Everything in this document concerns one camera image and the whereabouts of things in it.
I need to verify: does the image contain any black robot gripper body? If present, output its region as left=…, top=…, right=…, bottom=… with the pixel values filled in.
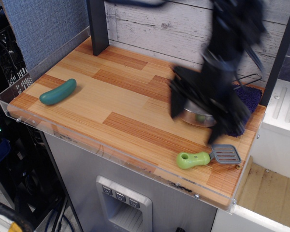
left=171, top=52, right=251, bottom=120

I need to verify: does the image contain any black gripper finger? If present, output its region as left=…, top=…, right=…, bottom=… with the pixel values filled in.
left=170, top=81, right=189, bottom=119
left=207, top=109, right=244, bottom=145

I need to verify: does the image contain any green handled grey toy spatula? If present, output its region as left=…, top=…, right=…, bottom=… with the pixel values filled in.
left=176, top=144, right=242, bottom=169

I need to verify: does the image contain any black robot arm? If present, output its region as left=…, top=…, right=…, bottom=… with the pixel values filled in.
left=169, top=0, right=265, bottom=145

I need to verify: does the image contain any green toy cucumber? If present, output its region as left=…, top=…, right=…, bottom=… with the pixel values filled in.
left=39, top=79, right=77, bottom=105

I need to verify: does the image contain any small steel saucepan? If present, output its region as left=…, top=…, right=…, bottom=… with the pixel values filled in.
left=180, top=73, right=262, bottom=128

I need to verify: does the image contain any purple folded cloth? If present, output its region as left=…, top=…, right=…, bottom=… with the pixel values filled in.
left=226, top=84, right=263, bottom=137

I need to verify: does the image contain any clear acrylic table guard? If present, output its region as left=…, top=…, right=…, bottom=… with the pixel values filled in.
left=0, top=36, right=265, bottom=211

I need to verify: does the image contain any white toy sink unit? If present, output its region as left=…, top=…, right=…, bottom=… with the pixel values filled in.
left=212, top=80, right=290, bottom=232

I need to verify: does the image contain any silver toy fridge cabinet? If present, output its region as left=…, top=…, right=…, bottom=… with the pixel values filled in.
left=46, top=135, right=217, bottom=232

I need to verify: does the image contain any grey ice dispenser panel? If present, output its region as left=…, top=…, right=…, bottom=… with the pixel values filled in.
left=96, top=175, right=153, bottom=232

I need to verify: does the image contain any blue fabric partition panel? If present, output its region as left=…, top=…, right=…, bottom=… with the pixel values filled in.
left=1, top=0, right=89, bottom=71

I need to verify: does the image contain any black plastic crate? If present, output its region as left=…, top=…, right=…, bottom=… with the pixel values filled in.
left=0, top=26, right=28, bottom=91

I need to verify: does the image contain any dark vertical post right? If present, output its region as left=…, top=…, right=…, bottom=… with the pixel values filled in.
left=260, top=16, right=290, bottom=107

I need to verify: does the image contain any dark vertical post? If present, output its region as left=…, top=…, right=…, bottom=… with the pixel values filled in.
left=260, top=16, right=290, bottom=107
left=86, top=0, right=109, bottom=56

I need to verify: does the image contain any dark vertical post left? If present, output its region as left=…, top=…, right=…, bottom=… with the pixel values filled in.
left=86, top=0, right=109, bottom=56

